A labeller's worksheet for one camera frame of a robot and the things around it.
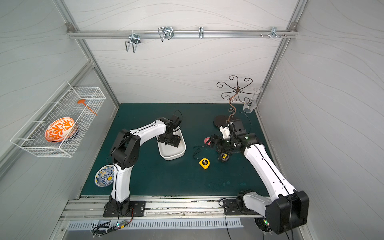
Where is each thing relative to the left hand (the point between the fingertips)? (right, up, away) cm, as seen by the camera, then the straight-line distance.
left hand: (172, 143), depth 96 cm
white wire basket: (-45, +24, -18) cm, 54 cm away
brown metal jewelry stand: (+37, +30, -8) cm, 48 cm away
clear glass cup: (+50, +26, -1) cm, 57 cm away
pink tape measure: (+23, +1, +3) cm, 23 cm away
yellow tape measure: (+20, -10, -9) cm, 25 cm away
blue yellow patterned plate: (-37, -17, -12) cm, 42 cm away
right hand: (+24, +2, -18) cm, 31 cm away
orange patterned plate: (-44, +11, -32) cm, 55 cm away
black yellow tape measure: (+33, -7, -7) cm, 34 cm away
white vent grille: (-22, -34, -27) cm, 48 cm away
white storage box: (-1, -5, -5) cm, 7 cm away
